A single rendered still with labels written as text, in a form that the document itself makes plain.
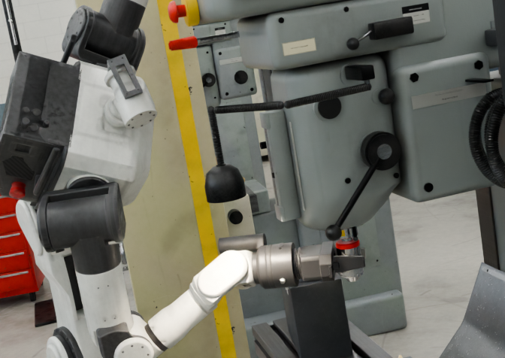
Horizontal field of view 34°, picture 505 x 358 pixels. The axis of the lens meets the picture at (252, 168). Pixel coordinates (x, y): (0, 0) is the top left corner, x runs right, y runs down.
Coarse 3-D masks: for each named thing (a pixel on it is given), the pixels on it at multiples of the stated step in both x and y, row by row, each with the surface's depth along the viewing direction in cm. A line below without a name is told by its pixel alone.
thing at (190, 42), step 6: (192, 36) 162; (210, 36) 163; (216, 36) 163; (222, 36) 163; (228, 36) 163; (234, 36) 164; (174, 42) 160; (180, 42) 161; (186, 42) 161; (192, 42) 161; (198, 42) 162; (204, 42) 162; (174, 48) 161; (180, 48) 161; (186, 48) 162
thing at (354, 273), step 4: (352, 248) 163; (356, 248) 163; (360, 248) 165; (340, 252) 164; (344, 252) 163; (348, 252) 163; (352, 252) 163; (356, 252) 163; (360, 252) 164; (356, 268) 164; (360, 268) 164; (340, 272) 166; (344, 272) 164; (348, 272) 164; (352, 272) 164; (356, 272) 164; (360, 272) 164; (344, 276) 165; (348, 276) 164; (352, 276) 164; (356, 276) 164
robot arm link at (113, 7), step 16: (112, 0) 177; (128, 0) 176; (96, 16) 175; (112, 16) 176; (128, 16) 177; (96, 32) 174; (112, 32) 176; (128, 32) 178; (96, 48) 176; (112, 48) 177; (128, 48) 179
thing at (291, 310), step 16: (304, 288) 188; (320, 288) 188; (336, 288) 188; (288, 304) 198; (304, 304) 188; (320, 304) 188; (336, 304) 189; (288, 320) 207; (304, 320) 189; (320, 320) 189; (336, 320) 190; (304, 336) 189; (320, 336) 190; (336, 336) 190; (304, 352) 190; (320, 352) 190; (336, 352) 191
